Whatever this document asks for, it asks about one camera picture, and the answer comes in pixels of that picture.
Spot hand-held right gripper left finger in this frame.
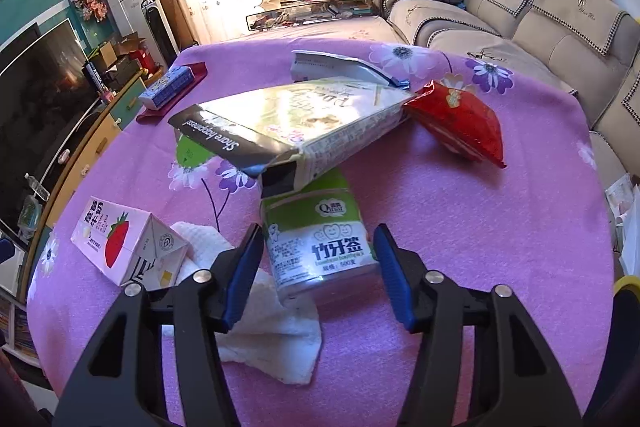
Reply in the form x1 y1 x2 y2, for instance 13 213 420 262
52 223 266 427

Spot blue tissue box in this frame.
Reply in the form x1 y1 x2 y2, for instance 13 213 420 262
138 68 193 110

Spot glass coffee table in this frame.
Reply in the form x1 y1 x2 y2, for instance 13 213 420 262
245 0 383 32

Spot white paper towel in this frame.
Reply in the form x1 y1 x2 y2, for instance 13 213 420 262
170 221 322 385

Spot dark red tray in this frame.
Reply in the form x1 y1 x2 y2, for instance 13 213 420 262
136 63 207 124

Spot low shelf of books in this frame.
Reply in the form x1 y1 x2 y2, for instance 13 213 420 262
0 292 41 365

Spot clear water bottle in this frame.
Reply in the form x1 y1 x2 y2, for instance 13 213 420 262
25 174 51 202

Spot purple floral tablecloth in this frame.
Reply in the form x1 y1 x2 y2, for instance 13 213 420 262
26 39 616 427

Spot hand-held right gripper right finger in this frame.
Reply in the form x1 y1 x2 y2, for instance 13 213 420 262
372 223 583 427

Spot red snack packet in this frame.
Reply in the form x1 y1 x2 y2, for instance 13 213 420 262
404 80 507 168

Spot green white toothpick canister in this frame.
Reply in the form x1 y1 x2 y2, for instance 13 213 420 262
260 169 381 305

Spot yellow rimmed trash bin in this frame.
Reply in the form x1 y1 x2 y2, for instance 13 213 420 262
600 276 640 408

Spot black television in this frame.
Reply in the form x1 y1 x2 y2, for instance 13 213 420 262
0 19 103 238

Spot beige sofa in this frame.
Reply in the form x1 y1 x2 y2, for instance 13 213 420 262
380 0 640 188

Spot open cardboard boxes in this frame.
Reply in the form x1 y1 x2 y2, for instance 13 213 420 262
82 32 161 90

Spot pink strawberry milk carton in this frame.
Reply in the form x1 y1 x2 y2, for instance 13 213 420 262
70 197 191 289

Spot white tower fan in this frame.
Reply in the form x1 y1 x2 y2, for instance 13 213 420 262
141 0 178 68

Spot loose white papers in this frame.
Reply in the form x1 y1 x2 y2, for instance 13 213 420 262
605 174 640 278

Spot green white biscuit box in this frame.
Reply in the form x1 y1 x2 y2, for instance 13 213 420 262
167 77 416 198

